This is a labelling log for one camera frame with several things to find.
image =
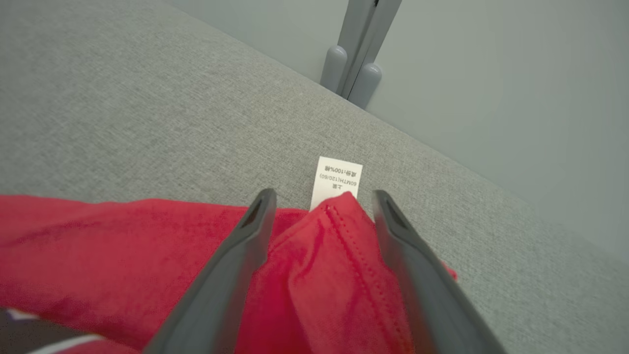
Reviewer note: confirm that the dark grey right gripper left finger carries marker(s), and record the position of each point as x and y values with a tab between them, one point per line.
221	285

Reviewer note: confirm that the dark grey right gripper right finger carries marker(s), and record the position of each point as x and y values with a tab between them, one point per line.
422	285

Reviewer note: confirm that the red shirt with white collar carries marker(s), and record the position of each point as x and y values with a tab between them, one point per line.
123	255

